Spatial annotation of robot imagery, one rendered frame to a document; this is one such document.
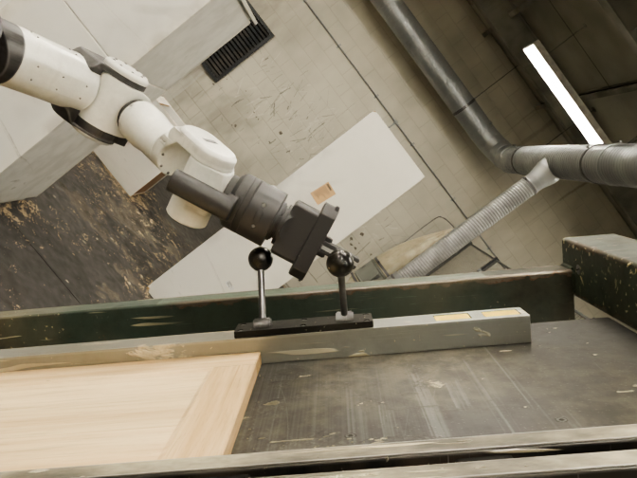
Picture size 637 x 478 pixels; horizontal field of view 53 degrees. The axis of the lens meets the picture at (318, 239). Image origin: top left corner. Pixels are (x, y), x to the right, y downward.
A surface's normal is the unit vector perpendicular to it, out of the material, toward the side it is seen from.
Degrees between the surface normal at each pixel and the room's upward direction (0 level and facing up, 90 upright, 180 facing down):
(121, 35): 90
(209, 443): 58
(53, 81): 75
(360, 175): 90
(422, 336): 90
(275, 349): 90
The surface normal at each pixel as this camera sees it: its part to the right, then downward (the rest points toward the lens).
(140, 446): -0.09, -0.99
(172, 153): 0.62, 0.55
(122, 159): -0.01, 0.14
